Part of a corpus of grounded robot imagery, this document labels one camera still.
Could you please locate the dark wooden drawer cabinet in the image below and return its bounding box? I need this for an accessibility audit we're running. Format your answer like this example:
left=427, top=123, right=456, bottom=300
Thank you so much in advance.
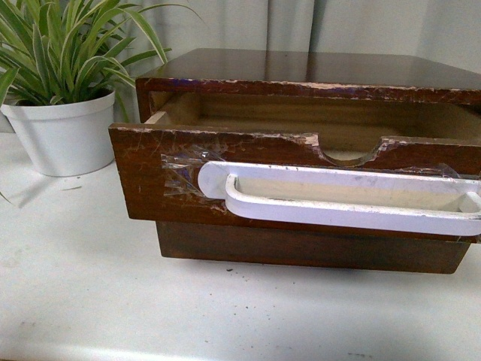
left=134, top=47, right=481, bottom=275

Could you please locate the white drawer handle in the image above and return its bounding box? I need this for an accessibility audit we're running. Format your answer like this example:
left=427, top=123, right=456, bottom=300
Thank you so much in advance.
left=198, top=161, right=480, bottom=236

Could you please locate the wooden drawer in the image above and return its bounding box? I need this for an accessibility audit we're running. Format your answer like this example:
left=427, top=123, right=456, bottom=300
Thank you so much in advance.
left=156, top=222, right=472, bottom=274
left=109, top=92, right=480, bottom=247

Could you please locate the white plastic flower pot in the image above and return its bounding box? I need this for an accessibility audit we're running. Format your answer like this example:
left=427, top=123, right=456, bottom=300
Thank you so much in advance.
left=1, top=91, right=115, bottom=177

